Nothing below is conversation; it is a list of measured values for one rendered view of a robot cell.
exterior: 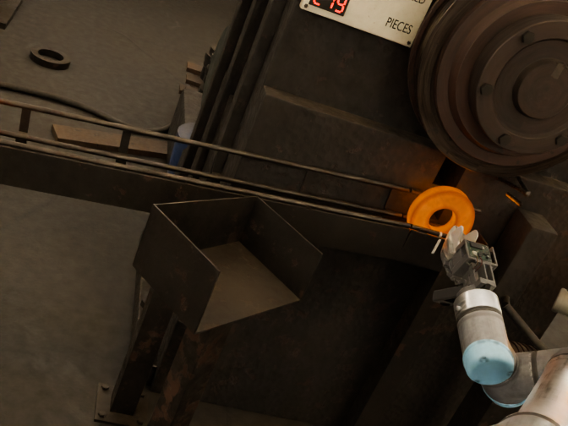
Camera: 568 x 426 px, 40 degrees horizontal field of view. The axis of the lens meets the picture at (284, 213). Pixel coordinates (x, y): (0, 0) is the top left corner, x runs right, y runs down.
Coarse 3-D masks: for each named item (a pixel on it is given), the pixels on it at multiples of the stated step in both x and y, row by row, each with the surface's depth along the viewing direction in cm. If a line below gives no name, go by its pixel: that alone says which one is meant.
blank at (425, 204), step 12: (432, 192) 177; (444, 192) 176; (456, 192) 177; (420, 204) 177; (432, 204) 177; (444, 204) 178; (456, 204) 178; (468, 204) 178; (408, 216) 180; (420, 216) 179; (456, 216) 180; (468, 216) 180; (432, 228) 182; (444, 228) 183; (468, 228) 182
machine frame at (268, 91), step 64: (256, 0) 191; (256, 64) 178; (320, 64) 171; (384, 64) 173; (256, 128) 171; (320, 128) 173; (384, 128) 177; (320, 192) 181; (384, 192) 183; (512, 192) 187; (256, 320) 197; (320, 320) 200; (384, 320) 202; (448, 320) 205; (512, 320) 207; (256, 384) 208; (320, 384) 210; (448, 384) 216
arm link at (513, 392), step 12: (516, 360) 152; (528, 360) 153; (516, 372) 152; (528, 372) 152; (504, 384) 152; (516, 384) 153; (528, 384) 152; (492, 396) 157; (504, 396) 155; (516, 396) 154
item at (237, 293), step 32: (160, 224) 139; (192, 224) 150; (224, 224) 157; (256, 224) 159; (288, 224) 153; (160, 256) 140; (192, 256) 133; (224, 256) 157; (256, 256) 160; (288, 256) 154; (320, 256) 148; (160, 288) 140; (192, 288) 134; (224, 288) 148; (256, 288) 151; (288, 288) 154; (192, 320) 135; (224, 320) 140; (192, 352) 155; (192, 384) 158; (160, 416) 164; (192, 416) 165
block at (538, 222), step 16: (512, 224) 188; (528, 224) 182; (544, 224) 184; (512, 240) 186; (528, 240) 182; (544, 240) 182; (496, 256) 191; (512, 256) 185; (528, 256) 184; (544, 256) 185; (496, 272) 189; (512, 272) 186; (528, 272) 187; (496, 288) 188; (512, 288) 188; (512, 304) 191
